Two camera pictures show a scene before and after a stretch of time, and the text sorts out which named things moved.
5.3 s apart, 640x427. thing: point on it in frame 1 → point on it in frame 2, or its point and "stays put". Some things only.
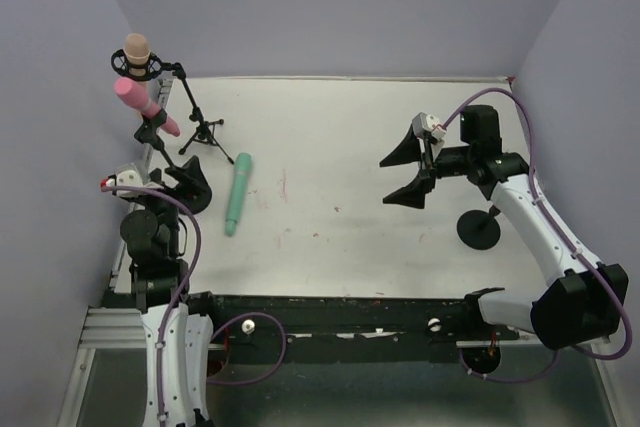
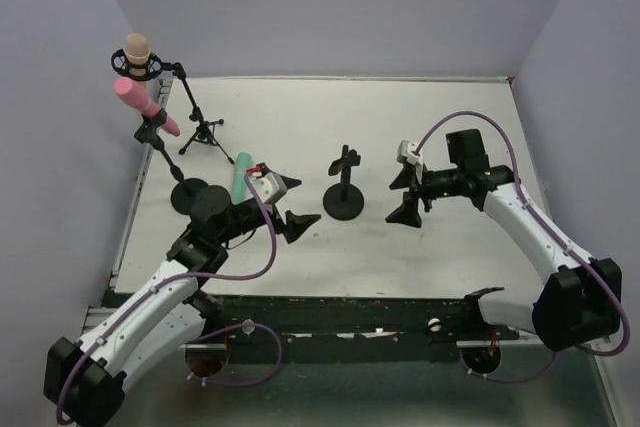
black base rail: (363, 320) stays put
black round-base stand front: (479, 230) → (344, 201)
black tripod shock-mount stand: (204, 129) stays put
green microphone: (240, 182) stays put
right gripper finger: (407, 151) → (405, 179)
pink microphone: (130, 94) stays put
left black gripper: (167, 187) → (279, 208)
